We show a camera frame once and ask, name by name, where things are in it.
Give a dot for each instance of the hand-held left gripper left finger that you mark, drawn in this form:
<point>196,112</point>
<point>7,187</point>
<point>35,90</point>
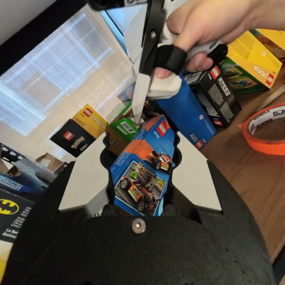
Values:
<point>86,178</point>

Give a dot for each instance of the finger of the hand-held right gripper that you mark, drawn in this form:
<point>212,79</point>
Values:
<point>141,93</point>

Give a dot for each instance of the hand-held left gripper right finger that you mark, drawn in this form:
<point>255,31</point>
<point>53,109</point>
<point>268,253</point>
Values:
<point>198,178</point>

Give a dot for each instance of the small blue toy car box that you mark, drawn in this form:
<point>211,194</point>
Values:
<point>142,178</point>

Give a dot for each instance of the orange tape roll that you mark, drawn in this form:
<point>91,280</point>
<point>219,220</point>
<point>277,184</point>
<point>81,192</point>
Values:
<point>256,142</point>

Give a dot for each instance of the black bat logo box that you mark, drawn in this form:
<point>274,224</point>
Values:
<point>13,211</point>

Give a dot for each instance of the person's right forearm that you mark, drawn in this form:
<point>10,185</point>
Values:
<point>276,11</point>

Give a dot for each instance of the person's right hand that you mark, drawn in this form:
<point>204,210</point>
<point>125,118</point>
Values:
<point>211,20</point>

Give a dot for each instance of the green box with barcode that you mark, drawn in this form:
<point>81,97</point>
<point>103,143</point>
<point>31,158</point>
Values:
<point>124,127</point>

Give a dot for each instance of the open brown cardboard box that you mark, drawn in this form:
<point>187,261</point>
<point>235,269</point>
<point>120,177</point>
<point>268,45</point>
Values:
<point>49,160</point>

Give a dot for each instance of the black box yellow logo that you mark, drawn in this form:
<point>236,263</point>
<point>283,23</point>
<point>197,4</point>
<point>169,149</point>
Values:
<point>71,138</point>

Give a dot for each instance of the large blue toy box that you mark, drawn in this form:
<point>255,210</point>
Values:
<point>184,111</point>

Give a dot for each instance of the yellow toy box brown side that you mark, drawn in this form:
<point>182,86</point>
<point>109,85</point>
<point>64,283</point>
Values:
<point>89,120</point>

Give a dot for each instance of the black racing toy box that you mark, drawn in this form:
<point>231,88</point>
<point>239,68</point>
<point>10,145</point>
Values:
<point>222,100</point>

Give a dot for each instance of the yellow toy box green picture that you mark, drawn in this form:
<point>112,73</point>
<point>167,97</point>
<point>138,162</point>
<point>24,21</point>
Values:
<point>251,62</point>

